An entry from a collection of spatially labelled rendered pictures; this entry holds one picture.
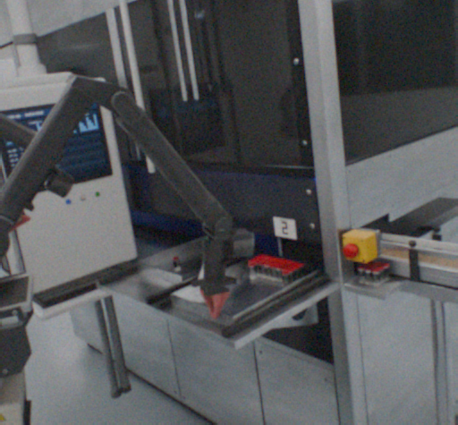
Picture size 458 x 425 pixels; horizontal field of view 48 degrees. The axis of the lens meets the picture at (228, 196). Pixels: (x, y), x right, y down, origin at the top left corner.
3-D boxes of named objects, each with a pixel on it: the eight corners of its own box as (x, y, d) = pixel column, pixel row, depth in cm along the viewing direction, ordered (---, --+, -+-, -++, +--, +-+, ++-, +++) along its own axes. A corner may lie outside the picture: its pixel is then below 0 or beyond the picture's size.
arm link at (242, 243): (202, 208, 131) (216, 218, 123) (243, 206, 135) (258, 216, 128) (199, 252, 134) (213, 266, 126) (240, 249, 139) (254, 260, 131)
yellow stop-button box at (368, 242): (359, 250, 147) (357, 226, 145) (381, 255, 141) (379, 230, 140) (343, 259, 142) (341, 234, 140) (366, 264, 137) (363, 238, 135)
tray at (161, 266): (212, 241, 200) (211, 233, 200) (259, 251, 181) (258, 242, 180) (138, 271, 179) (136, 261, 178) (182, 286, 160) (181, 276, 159)
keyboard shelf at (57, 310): (124, 264, 220) (123, 258, 219) (158, 278, 198) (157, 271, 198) (17, 302, 194) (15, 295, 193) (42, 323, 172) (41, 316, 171)
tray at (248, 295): (255, 265, 169) (254, 255, 168) (319, 281, 150) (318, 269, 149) (172, 305, 147) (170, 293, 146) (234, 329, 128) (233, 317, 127)
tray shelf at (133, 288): (205, 244, 204) (204, 240, 204) (354, 279, 152) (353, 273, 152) (96, 287, 174) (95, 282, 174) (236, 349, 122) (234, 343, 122)
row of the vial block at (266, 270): (253, 272, 163) (251, 259, 162) (297, 284, 150) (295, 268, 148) (249, 275, 161) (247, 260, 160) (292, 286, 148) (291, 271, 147)
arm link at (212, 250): (199, 233, 131) (207, 238, 125) (224, 232, 134) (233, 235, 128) (199, 261, 131) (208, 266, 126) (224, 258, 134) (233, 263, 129)
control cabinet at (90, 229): (119, 250, 233) (85, 72, 216) (140, 258, 218) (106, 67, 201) (4, 289, 203) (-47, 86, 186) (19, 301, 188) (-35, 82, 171)
